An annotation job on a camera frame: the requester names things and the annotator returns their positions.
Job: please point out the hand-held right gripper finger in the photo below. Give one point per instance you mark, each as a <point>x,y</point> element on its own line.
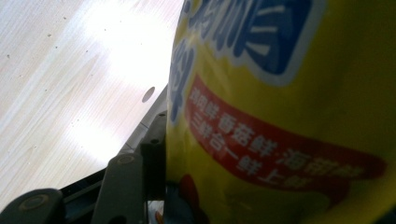
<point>155,161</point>

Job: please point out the grey table grommet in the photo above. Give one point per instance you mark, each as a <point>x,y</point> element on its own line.
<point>148,94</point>

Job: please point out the yellow seasoning pouch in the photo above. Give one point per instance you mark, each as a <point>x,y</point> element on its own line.
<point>280,109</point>

